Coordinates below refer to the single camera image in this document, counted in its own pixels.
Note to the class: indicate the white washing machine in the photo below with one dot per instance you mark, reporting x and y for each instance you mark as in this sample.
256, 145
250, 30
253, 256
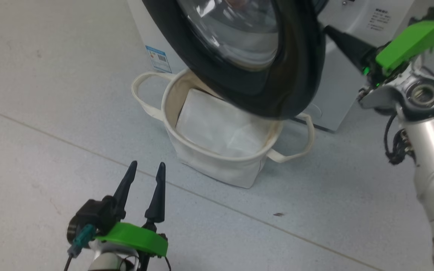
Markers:
337, 75

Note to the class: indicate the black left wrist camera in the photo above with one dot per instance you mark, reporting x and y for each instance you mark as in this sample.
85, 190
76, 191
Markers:
92, 214

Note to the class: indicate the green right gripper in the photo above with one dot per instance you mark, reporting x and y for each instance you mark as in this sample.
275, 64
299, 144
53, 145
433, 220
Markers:
413, 41

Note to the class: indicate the cream canvas laundry basket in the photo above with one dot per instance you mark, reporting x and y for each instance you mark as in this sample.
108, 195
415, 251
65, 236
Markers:
217, 169

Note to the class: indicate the black round washing machine door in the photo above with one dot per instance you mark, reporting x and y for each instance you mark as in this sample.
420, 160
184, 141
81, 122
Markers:
296, 56

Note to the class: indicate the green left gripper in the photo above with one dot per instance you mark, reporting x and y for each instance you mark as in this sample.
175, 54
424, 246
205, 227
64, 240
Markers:
134, 237

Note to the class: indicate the blue energy label sticker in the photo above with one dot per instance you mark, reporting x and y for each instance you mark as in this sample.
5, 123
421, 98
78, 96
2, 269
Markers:
158, 59

